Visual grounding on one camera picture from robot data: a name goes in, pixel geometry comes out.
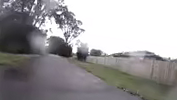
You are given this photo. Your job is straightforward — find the grey asphalt road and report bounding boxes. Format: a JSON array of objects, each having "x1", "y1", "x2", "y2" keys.
[{"x1": 0, "y1": 46, "x2": 177, "y2": 100}]

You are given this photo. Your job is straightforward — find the tall trees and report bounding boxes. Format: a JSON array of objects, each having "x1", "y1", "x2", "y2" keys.
[{"x1": 0, "y1": 0, "x2": 90, "y2": 48}]

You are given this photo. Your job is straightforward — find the house with grey roof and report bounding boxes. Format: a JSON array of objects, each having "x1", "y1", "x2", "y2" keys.
[{"x1": 108, "y1": 44, "x2": 169, "y2": 67}]

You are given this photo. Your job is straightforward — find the pale wooden fence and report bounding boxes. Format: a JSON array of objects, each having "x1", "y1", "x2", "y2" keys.
[{"x1": 84, "y1": 47, "x2": 177, "y2": 87}]

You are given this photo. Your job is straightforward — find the dark round bushes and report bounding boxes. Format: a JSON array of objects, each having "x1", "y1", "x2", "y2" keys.
[{"x1": 44, "y1": 34, "x2": 76, "y2": 59}]

